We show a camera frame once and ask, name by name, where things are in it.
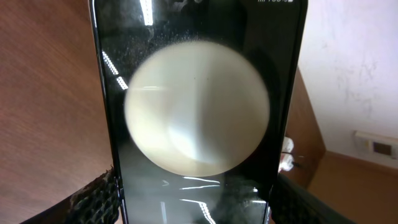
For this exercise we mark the white power strip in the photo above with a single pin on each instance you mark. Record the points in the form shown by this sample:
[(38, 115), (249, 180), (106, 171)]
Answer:
[(286, 158)]

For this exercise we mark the black smartphone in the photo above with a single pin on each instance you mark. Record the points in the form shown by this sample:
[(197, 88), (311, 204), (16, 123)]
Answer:
[(197, 96)]

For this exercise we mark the wall socket outlet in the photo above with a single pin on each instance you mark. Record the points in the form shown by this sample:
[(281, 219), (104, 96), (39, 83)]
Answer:
[(376, 145)]

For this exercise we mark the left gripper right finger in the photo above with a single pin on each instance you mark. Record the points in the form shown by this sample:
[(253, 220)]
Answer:
[(290, 203)]

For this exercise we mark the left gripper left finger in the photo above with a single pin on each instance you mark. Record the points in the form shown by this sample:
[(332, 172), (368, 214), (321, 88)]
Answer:
[(98, 202)]

